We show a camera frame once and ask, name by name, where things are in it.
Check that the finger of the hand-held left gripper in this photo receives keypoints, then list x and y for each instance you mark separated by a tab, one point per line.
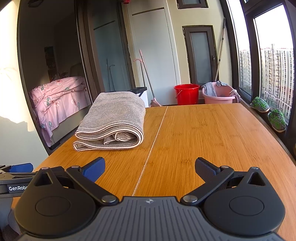
16	176
22	167

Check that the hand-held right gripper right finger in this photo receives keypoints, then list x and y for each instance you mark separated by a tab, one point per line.
205	169

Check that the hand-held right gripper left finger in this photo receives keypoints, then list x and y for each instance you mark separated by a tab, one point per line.
93	169

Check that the striped knit shirt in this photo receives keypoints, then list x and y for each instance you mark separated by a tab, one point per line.
111	120

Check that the pink plastic basin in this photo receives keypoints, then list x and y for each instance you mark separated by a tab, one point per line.
219	99

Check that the red plastic bucket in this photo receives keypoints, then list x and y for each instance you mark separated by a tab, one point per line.
186	95

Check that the bed with pink floral blanket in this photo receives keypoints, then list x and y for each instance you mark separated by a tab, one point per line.
57	99

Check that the pink cloth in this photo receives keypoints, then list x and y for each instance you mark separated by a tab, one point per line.
235	96

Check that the grey cloth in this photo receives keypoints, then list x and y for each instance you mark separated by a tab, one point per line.
209	89

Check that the green knitted shoe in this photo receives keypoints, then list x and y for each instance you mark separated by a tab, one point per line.
277	120
260	105

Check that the small blue-grey rag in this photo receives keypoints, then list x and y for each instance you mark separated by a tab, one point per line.
222	83

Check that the white trash bin black lid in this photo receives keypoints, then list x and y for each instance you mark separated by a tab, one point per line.
144	97

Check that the pink hooked pole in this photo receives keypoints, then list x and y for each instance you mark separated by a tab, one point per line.
141	74

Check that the brown frosted glass door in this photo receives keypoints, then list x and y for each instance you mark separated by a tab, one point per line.
201	55

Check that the metal mop pole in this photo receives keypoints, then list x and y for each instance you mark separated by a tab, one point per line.
219	51

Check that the white closet door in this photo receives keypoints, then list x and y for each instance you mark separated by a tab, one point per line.
152	46

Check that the dark window frame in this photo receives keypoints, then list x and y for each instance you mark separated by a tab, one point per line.
253	58

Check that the brown sliding door frame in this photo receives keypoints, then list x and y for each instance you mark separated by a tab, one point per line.
84	46

